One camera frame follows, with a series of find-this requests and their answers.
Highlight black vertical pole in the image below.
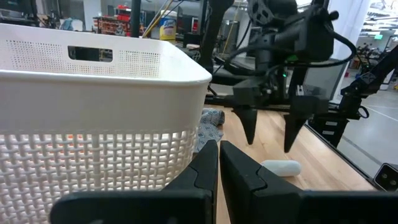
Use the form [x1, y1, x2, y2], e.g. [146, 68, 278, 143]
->
[130, 0, 142, 38]

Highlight black box white labels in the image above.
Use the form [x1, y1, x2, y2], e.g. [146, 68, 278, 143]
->
[307, 114, 351, 149]

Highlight white plastic woven basket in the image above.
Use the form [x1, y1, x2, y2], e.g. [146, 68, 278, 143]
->
[0, 23, 213, 224]

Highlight grey side desk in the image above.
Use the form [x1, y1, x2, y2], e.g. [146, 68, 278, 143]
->
[298, 57, 351, 102]

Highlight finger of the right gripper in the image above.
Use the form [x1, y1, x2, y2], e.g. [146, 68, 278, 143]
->
[283, 95, 330, 154]
[232, 77, 269, 146]

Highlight white plastic tube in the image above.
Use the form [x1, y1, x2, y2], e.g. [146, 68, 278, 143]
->
[260, 159, 302, 177]

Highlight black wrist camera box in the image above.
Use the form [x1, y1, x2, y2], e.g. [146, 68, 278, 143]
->
[273, 6, 340, 62]

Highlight red storage rack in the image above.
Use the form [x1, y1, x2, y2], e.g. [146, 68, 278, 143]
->
[93, 4, 146, 37]

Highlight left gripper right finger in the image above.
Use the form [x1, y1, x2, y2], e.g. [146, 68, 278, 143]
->
[219, 140, 398, 224]

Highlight black monitor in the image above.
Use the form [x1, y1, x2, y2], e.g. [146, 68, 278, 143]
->
[0, 0, 35, 23]

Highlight yellow wipes canister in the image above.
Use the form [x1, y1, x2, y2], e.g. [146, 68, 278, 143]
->
[159, 9, 178, 43]

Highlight black camera cable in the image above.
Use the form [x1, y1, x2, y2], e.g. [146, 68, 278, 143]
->
[222, 29, 358, 77]

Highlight grey patterned cloth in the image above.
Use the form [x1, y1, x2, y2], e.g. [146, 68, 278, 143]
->
[195, 108, 225, 153]

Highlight black white socket box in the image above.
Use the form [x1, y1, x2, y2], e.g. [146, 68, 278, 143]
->
[373, 162, 398, 192]

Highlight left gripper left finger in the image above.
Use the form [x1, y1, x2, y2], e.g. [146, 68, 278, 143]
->
[49, 139, 220, 224]

